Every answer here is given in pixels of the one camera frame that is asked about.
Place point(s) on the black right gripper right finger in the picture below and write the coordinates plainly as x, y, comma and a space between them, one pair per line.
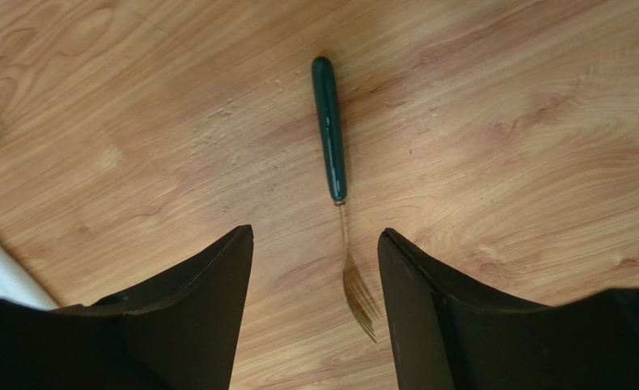
450, 331

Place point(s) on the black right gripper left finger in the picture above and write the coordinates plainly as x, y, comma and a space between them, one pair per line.
178, 329

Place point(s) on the green handled gold fork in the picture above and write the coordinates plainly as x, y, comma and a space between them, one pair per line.
325, 92

